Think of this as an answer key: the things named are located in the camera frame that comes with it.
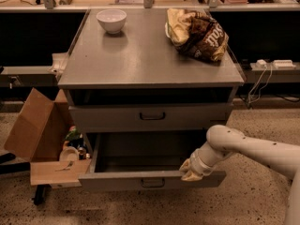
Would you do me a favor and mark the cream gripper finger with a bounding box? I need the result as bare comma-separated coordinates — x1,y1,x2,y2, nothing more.
181,171,203,182
179,158,190,173

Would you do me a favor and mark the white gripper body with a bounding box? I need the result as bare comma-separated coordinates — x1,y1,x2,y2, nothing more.
188,148,216,176

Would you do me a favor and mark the grey drawer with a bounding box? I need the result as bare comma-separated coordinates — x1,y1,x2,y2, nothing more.
69,103,233,132
79,130,226,192

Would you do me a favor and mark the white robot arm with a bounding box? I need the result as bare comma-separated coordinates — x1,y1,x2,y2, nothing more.
179,125,300,225

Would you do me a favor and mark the grey drawer cabinet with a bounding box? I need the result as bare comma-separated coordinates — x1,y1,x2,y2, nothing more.
57,7,246,173

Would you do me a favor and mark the grey top drawer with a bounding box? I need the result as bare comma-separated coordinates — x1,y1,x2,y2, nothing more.
69,103,233,132

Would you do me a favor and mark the open cardboard box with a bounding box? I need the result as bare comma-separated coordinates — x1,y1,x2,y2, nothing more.
5,88,90,188

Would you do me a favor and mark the white power adapter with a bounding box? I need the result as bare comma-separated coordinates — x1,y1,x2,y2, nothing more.
256,59,267,68

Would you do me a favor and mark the green toy in box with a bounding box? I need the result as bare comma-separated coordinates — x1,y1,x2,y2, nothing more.
65,126,81,141

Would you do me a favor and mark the white plate in box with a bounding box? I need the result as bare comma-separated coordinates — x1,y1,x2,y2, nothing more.
59,146,79,161

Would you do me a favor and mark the white power strip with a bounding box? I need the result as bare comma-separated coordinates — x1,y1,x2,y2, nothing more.
273,60,295,68

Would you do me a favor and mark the brown chip bag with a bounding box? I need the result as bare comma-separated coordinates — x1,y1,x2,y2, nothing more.
165,8,229,62

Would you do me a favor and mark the black stand leg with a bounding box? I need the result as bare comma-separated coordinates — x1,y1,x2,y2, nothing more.
33,185,46,205

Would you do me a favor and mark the white bowl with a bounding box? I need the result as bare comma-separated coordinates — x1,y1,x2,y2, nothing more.
97,9,127,34

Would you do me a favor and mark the white cable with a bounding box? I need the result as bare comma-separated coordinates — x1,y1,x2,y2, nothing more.
247,63,274,106

